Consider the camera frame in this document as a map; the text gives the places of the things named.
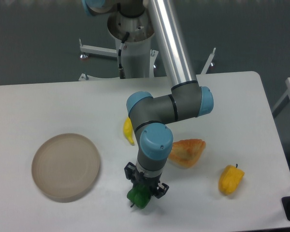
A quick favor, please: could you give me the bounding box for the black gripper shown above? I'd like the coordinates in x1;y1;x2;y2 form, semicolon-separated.
124;162;169;199

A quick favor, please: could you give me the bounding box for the green toy bell pepper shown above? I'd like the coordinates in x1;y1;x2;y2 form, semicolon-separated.
127;184;151;209

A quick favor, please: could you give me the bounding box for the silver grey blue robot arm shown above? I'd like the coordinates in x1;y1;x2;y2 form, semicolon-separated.
83;0;214;202

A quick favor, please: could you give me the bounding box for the yellow toy bell pepper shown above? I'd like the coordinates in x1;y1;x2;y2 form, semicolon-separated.
218;163;245;195

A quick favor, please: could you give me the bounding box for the toy pastry turnover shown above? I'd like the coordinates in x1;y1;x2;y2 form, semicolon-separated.
168;139;206;168

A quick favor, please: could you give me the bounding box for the yellow toy banana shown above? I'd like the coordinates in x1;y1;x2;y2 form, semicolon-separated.
123;117;135;145

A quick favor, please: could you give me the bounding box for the beige round plate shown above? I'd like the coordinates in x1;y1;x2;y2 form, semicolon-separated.
31;133;101;203

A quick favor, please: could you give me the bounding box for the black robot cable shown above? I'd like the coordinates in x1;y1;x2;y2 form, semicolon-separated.
117;31;130;79

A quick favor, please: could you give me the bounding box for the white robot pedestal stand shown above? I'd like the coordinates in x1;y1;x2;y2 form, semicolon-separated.
78;9;217;82

